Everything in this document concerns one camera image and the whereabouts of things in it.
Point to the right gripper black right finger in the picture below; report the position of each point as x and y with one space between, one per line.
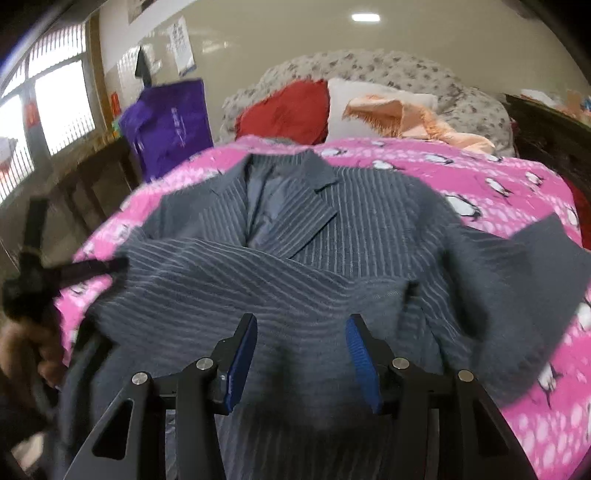
443 426

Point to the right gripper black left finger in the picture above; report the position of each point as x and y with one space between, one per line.
128 441

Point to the grey pinstriped suit jacket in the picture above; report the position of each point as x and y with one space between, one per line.
303 245

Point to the person's left hand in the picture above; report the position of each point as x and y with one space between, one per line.
30 350

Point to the pink penguin blanket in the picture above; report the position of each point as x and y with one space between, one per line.
498 195

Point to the dark wooden side cabinet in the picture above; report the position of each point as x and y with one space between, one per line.
83 193

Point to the window with grille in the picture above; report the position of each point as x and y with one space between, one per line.
45 106

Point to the purple bag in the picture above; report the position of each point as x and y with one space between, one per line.
166 126

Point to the dark carved wooden dresser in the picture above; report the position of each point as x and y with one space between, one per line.
552 138

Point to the peach orange cloth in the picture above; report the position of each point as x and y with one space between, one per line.
411 122

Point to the floral grey bedding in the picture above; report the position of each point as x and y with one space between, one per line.
464 107

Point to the red pillow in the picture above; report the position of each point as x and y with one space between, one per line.
299 112

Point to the white pillow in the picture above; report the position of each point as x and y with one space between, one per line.
342 91

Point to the ceiling light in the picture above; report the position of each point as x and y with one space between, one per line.
366 17

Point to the paper wall poster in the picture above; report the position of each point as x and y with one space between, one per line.
181 47

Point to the framed wall picture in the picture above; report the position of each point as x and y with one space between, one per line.
136 7

